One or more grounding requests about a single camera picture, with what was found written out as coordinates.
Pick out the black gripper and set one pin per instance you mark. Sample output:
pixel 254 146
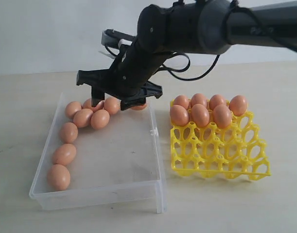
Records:
pixel 127 78

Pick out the brown egg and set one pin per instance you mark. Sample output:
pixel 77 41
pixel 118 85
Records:
pixel 179 115
pixel 222 116
pixel 68 132
pixel 238 105
pixel 139 107
pixel 64 155
pixel 112 105
pixel 200 115
pixel 58 177
pixel 87 105
pixel 82 118
pixel 182 100
pixel 216 100
pixel 199 98
pixel 100 119
pixel 72 108

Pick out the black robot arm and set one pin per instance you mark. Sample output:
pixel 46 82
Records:
pixel 203 27

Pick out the yellow plastic egg rack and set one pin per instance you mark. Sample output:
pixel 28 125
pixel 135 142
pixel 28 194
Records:
pixel 230 152

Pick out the clear plastic tray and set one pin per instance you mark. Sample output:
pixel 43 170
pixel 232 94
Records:
pixel 121 162

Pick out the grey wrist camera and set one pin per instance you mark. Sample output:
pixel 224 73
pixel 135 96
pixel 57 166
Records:
pixel 111 38

